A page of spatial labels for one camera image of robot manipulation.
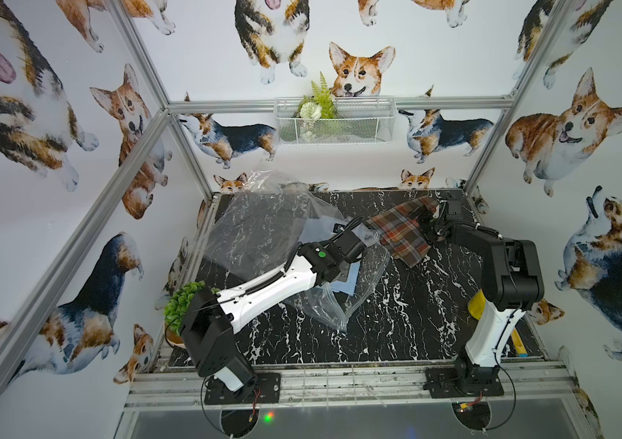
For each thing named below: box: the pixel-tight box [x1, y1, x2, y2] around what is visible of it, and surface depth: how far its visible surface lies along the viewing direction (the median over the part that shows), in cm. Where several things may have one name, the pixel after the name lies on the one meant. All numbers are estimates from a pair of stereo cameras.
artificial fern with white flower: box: [292, 71, 343, 142], surface depth 85 cm
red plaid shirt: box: [365, 196, 439, 268], surface depth 105 cm
